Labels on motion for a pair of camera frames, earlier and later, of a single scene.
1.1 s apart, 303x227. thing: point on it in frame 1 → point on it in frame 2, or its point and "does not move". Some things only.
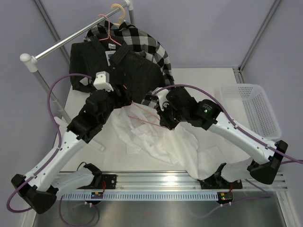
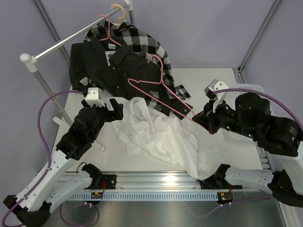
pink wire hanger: (145, 121) → (164, 83)
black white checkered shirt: (143, 43) does not move
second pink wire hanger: (109, 30) does not move
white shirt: (143, 129) does not move
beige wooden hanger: (120, 18) does not move
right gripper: (164, 121) → (207, 117)
